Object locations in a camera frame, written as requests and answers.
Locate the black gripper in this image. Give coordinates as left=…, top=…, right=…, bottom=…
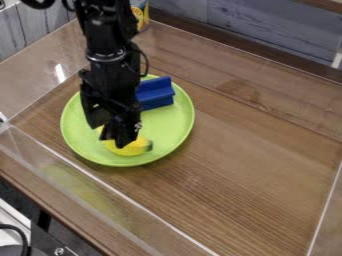
left=79, top=54, right=142, bottom=149

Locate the yellow toy banana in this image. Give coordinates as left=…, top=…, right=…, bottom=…
left=103, top=136, right=154, bottom=157

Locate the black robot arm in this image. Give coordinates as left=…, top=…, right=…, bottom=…
left=22, top=0, right=149, bottom=148

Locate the green round plate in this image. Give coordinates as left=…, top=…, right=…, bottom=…
left=61, top=83, right=196, bottom=167

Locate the blue plastic block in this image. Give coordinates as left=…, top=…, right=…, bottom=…
left=137, top=76, right=176, bottom=111

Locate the yellow printed can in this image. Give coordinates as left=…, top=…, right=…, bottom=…
left=130, top=0, right=150, bottom=31

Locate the clear acrylic tray wall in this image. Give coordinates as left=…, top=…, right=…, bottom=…
left=0, top=123, right=220, bottom=256

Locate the black cable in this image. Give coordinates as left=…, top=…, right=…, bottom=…
left=0, top=223, right=33, bottom=256

